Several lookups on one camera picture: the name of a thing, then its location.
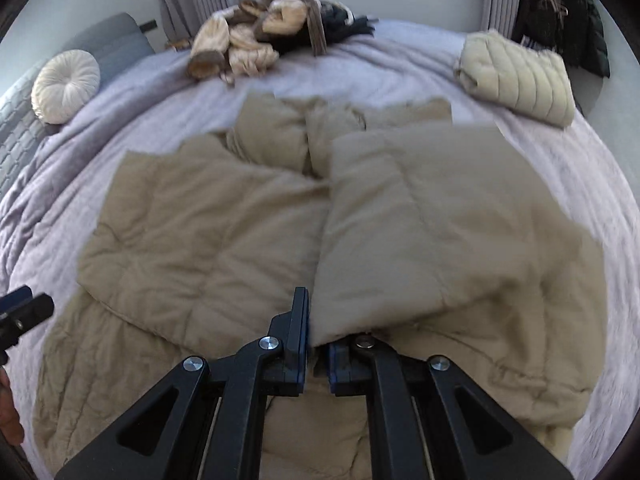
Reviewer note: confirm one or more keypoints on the folded cream puffer jacket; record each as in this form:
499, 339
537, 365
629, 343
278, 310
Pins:
520, 77

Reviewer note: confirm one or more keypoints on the round white cushion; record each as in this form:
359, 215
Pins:
65, 85

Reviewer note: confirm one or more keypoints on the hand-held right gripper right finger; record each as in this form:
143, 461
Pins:
334, 366

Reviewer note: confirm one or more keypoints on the lavender bed blanket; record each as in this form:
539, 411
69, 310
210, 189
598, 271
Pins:
400, 70

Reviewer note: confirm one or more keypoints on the dark clothes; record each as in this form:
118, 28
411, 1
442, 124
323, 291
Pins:
345, 22

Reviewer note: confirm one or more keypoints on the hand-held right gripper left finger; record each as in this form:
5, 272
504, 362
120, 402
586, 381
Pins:
299, 341

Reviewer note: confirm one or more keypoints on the black hanging coat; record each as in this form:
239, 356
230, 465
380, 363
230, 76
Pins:
560, 15

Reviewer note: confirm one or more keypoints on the grey padded headboard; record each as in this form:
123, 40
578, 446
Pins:
117, 42

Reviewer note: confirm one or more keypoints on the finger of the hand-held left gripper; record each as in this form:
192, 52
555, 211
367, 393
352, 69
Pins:
29, 310

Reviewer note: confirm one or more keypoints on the dark wall socket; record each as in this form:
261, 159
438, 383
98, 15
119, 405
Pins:
148, 25

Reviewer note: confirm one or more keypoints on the beige puffer coat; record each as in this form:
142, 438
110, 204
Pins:
200, 220

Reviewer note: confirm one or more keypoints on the cream and brown jacket pile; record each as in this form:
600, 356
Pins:
250, 40

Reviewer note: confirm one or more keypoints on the person's left hand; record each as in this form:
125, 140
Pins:
9, 410

